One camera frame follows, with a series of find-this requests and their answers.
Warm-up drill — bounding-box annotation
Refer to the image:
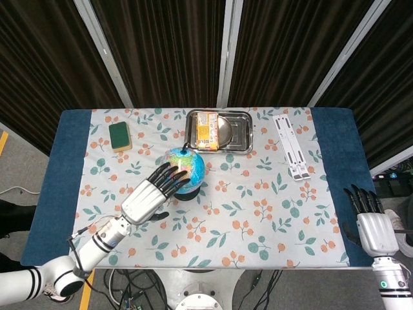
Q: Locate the white metal frame post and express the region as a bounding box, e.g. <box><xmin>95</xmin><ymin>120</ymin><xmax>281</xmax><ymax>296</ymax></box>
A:
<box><xmin>370</xmin><ymin>154</ymin><xmax>413</xmax><ymax>177</ymax></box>
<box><xmin>216</xmin><ymin>0</ymin><xmax>243</xmax><ymax>109</ymax></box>
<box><xmin>73</xmin><ymin>0</ymin><xmax>134</xmax><ymax>109</ymax></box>
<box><xmin>308</xmin><ymin>0</ymin><xmax>396</xmax><ymax>107</ymax></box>

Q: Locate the round metal dish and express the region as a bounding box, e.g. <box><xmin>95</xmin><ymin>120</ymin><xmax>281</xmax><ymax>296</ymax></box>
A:
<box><xmin>216</xmin><ymin>115</ymin><xmax>234</xmax><ymax>149</ymax></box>

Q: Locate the white floor cable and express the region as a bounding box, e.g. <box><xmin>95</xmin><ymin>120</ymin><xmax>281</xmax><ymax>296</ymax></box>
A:
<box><xmin>0</xmin><ymin>188</ymin><xmax>42</xmax><ymax>196</ymax></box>

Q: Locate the orange snack box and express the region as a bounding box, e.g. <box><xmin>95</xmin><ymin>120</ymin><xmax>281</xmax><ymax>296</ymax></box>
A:
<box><xmin>195</xmin><ymin>111</ymin><xmax>220</xmax><ymax>152</ymax></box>

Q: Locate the green yellow sponge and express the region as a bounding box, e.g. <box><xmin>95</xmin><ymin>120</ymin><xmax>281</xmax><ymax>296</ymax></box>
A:
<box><xmin>108</xmin><ymin>121</ymin><xmax>134</xmax><ymax>152</ymax></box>

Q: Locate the white black sneaker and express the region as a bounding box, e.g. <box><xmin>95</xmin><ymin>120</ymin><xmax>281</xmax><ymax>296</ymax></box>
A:
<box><xmin>41</xmin><ymin>281</ymin><xmax>71</xmax><ymax>303</ymax></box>

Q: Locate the black cable bundle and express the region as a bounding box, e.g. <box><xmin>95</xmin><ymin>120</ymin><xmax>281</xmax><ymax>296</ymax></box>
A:
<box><xmin>96</xmin><ymin>267</ymin><xmax>177</xmax><ymax>310</ymax></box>

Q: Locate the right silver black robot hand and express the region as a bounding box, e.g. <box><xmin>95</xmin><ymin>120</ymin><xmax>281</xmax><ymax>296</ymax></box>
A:
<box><xmin>341</xmin><ymin>183</ymin><xmax>400</xmax><ymax>258</ymax></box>

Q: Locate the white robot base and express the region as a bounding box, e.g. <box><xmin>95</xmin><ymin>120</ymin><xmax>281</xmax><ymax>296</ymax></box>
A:
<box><xmin>154</xmin><ymin>267</ymin><xmax>246</xmax><ymax>310</ymax></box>

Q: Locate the rectangular stainless steel tray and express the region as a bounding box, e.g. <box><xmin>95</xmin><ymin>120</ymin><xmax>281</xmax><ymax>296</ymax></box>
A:
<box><xmin>185</xmin><ymin>108</ymin><xmax>254</xmax><ymax>155</ymax></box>

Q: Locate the small blue world globe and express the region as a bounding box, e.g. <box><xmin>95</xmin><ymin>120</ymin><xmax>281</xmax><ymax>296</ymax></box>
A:
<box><xmin>161</xmin><ymin>143</ymin><xmax>207</xmax><ymax>201</ymax></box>

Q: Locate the floral white tablecloth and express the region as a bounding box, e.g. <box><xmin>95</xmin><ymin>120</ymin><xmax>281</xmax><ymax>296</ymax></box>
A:
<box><xmin>68</xmin><ymin>107</ymin><xmax>351</xmax><ymax>269</ymax></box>

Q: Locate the dark brown curtain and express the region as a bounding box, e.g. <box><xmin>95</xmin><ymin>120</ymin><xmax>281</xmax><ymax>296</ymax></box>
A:
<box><xmin>227</xmin><ymin>0</ymin><xmax>376</xmax><ymax>108</ymax></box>
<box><xmin>314</xmin><ymin>0</ymin><xmax>413</xmax><ymax>169</ymax></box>
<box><xmin>0</xmin><ymin>0</ymin><xmax>127</xmax><ymax>155</ymax></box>
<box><xmin>91</xmin><ymin>0</ymin><xmax>227</xmax><ymax>109</ymax></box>

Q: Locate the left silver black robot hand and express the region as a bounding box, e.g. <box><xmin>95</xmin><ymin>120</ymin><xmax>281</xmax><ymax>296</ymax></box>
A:
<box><xmin>121</xmin><ymin>162</ymin><xmax>191</xmax><ymax>226</ymax></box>

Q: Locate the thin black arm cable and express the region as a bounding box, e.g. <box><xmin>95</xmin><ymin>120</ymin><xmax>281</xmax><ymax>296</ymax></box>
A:
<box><xmin>66</xmin><ymin>225</ymin><xmax>93</xmax><ymax>279</ymax></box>

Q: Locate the white grey sneaker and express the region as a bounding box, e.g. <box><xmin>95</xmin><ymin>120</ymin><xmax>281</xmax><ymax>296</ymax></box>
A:
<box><xmin>383</xmin><ymin>209</ymin><xmax>413</xmax><ymax>256</ymax></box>

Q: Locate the white folded laptop stand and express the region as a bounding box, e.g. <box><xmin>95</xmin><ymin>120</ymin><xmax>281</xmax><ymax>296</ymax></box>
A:
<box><xmin>272</xmin><ymin>113</ymin><xmax>312</xmax><ymax>181</ymax></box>

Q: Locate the black cable with plug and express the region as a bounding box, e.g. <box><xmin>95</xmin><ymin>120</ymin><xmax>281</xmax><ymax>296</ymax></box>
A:
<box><xmin>247</xmin><ymin>269</ymin><xmax>282</xmax><ymax>310</ymax></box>

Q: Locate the blue table cover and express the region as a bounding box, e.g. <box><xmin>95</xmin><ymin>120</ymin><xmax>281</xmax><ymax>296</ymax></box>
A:
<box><xmin>21</xmin><ymin>108</ymin><xmax>377</xmax><ymax>268</ymax></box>

